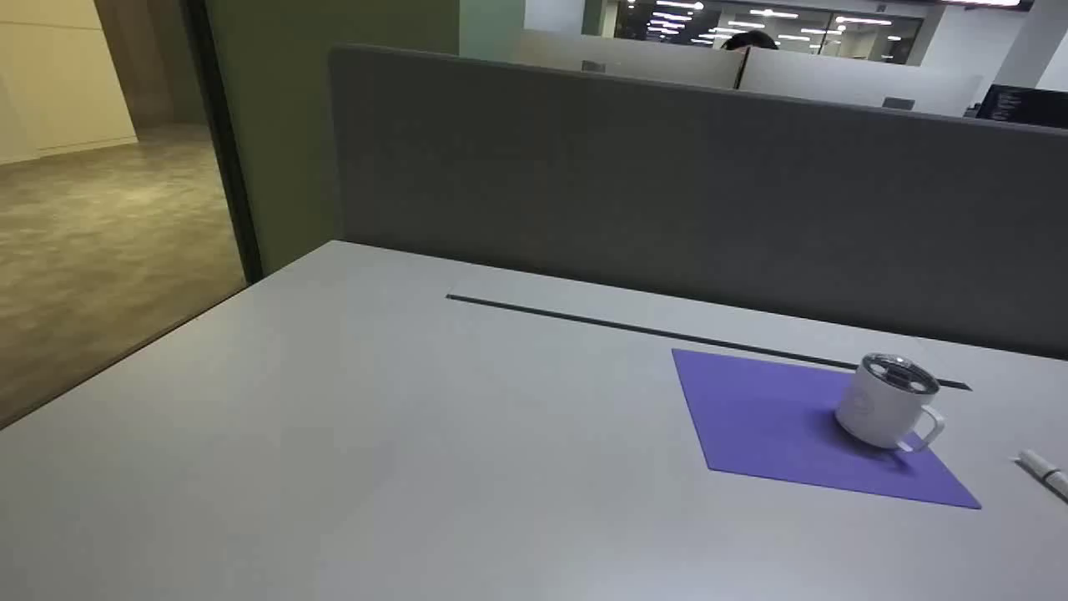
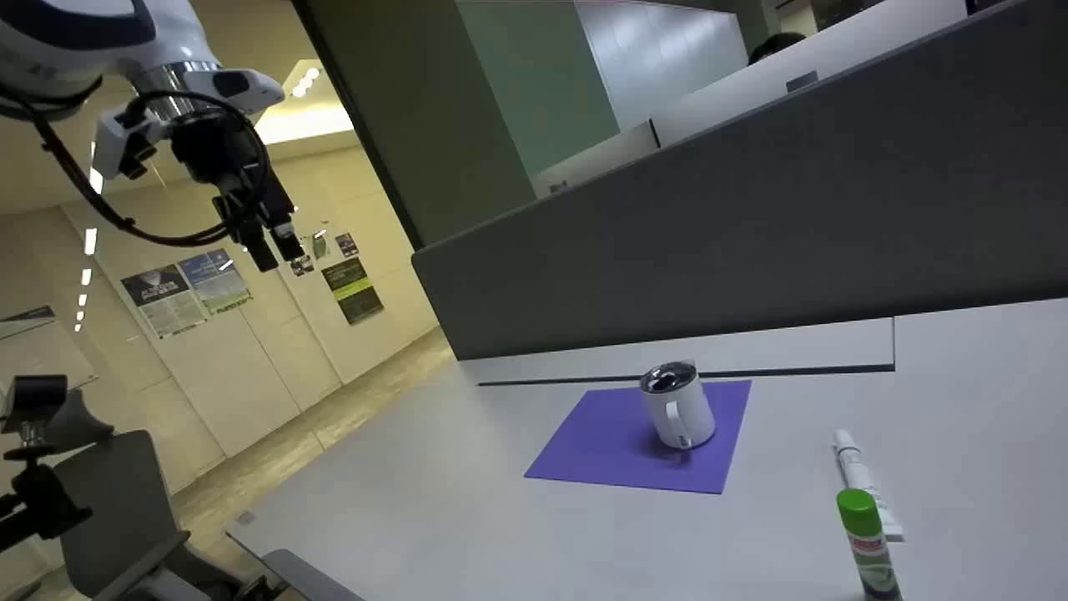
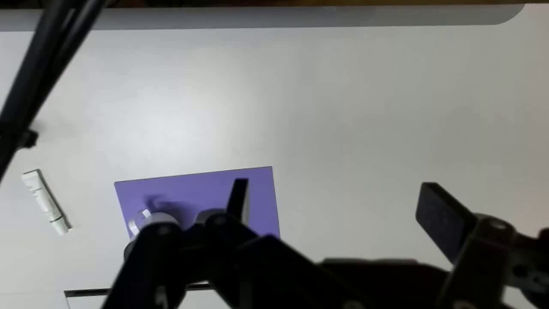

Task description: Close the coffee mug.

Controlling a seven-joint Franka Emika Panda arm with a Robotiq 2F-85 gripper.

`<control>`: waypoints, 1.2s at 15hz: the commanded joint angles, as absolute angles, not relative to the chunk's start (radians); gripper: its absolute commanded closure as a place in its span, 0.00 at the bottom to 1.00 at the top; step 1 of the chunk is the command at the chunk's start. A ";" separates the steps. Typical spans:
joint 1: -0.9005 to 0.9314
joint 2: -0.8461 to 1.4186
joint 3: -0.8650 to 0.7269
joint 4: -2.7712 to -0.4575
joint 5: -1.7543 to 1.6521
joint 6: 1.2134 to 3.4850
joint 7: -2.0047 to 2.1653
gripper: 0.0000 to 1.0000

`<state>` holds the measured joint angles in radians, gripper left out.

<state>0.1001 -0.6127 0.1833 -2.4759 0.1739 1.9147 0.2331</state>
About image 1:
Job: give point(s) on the white coffee mug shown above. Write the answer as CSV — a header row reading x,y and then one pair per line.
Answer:
x,y
888,405

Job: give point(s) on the purple mat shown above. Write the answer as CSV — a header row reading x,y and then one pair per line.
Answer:
x,y
774,423

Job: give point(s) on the grey desk divider panel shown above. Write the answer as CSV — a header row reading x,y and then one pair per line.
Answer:
x,y
899,221

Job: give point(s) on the black monitor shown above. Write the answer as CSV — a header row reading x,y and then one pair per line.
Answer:
x,y
1021,104

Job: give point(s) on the white marker pen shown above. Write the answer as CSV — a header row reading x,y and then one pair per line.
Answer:
x,y
1047,471

